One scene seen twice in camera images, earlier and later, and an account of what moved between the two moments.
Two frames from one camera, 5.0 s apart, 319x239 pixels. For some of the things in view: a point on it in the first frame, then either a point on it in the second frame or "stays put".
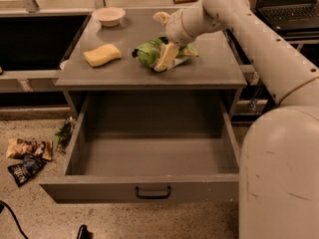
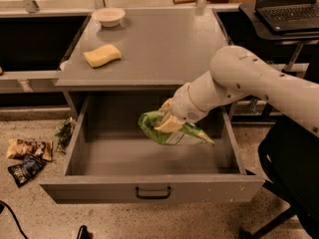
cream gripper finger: (167, 56) -> (169, 125)
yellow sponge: (103, 55) stays put
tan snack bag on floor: (41, 147) stays put
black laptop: (288, 6) stays put
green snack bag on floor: (64, 135) stays put
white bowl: (109, 16) stays put
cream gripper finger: (160, 16) -> (165, 108)
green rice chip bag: (149, 53) -> (187, 134)
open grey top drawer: (151, 149) stays put
